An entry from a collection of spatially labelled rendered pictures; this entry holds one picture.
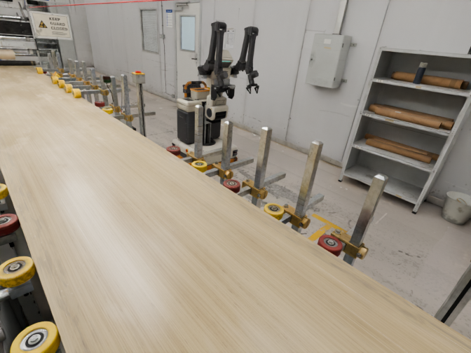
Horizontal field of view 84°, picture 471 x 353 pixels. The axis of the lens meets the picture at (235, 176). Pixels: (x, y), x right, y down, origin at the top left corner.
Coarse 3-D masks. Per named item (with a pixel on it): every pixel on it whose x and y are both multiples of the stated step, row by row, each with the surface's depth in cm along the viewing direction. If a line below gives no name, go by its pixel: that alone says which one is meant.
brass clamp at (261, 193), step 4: (244, 184) 133; (248, 184) 131; (252, 184) 131; (252, 188) 129; (256, 188) 128; (264, 188) 129; (252, 192) 130; (256, 192) 128; (260, 192) 127; (264, 192) 127; (256, 196) 129; (260, 196) 127; (264, 196) 128
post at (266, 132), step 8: (264, 128) 115; (264, 136) 116; (264, 144) 117; (264, 152) 118; (264, 160) 121; (256, 168) 125; (264, 168) 124; (256, 176) 126; (264, 176) 126; (256, 184) 128; (256, 200) 131
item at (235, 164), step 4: (240, 160) 159; (244, 160) 159; (248, 160) 161; (252, 160) 164; (232, 164) 153; (236, 164) 154; (240, 164) 157; (244, 164) 159; (216, 168) 146; (232, 168) 153; (204, 172) 141; (208, 172) 141; (212, 172) 143; (216, 172) 145
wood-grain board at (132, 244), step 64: (0, 128) 157; (64, 128) 166; (128, 128) 176; (64, 192) 103; (128, 192) 107; (192, 192) 111; (64, 256) 75; (128, 256) 77; (192, 256) 79; (256, 256) 81; (320, 256) 84; (64, 320) 59; (128, 320) 60; (192, 320) 61; (256, 320) 63; (320, 320) 64; (384, 320) 65
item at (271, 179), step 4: (280, 172) 148; (284, 172) 149; (268, 176) 143; (272, 176) 143; (276, 176) 143; (280, 176) 146; (284, 176) 149; (264, 180) 138; (268, 180) 139; (272, 180) 141; (276, 180) 144; (264, 184) 137; (268, 184) 140; (240, 188) 128; (244, 188) 129; (248, 188) 129; (240, 192) 126; (244, 192) 127; (248, 192) 130; (240, 196) 127
